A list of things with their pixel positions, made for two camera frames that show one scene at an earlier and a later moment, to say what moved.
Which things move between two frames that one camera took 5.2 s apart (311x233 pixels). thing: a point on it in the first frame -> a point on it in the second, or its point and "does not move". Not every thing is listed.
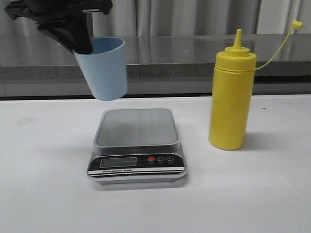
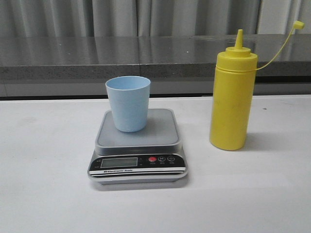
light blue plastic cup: [106, 68] -> [129, 96]
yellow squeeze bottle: [231, 93] does not move
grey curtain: [186, 17] does not move
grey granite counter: [158, 66] does not move
